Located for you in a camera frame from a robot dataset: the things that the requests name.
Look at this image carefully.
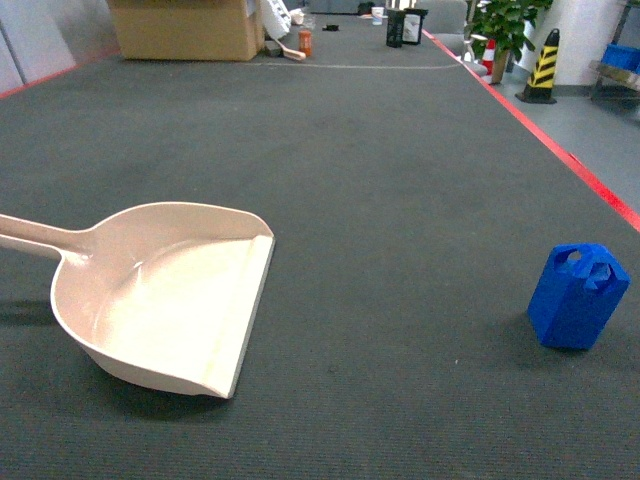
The beige plastic dustpan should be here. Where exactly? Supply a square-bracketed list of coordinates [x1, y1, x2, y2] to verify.
[1, 202, 275, 399]

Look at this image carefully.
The blue 3D printed part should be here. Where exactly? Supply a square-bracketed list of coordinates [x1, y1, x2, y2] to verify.
[527, 243, 631, 350]

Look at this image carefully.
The blue bin on shelf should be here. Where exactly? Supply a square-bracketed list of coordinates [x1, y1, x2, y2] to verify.
[600, 43, 640, 72]

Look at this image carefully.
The beige brush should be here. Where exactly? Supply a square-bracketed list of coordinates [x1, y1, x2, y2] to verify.
[275, 40, 307, 62]

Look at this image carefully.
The orange can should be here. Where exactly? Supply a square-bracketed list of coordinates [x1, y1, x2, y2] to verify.
[298, 30, 312, 58]

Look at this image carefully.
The white paper cup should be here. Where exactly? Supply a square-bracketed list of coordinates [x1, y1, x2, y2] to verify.
[371, 6, 385, 26]

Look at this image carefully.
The black bin left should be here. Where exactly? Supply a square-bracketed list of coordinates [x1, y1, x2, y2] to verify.
[386, 9, 405, 48]

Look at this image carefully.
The black and white bin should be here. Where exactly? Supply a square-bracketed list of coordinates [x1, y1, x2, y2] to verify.
[402, 8, 429, 46]

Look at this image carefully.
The large cardboard box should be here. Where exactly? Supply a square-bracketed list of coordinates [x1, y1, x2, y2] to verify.
[107, 0, 265, 61]

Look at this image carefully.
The red white traffic cone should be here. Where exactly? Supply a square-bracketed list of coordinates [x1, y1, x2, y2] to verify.
[480, 38, 496, 78]

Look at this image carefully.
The grey office chair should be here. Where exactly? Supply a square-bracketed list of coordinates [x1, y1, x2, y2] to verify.
[414, 0, 488, 77]

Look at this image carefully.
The yellow black striped bollard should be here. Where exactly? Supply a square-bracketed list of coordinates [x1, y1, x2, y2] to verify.
[515, 28, 560, 105]

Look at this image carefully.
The green potted plant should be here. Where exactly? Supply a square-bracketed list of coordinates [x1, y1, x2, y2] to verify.
[468, 0, 553, 84]

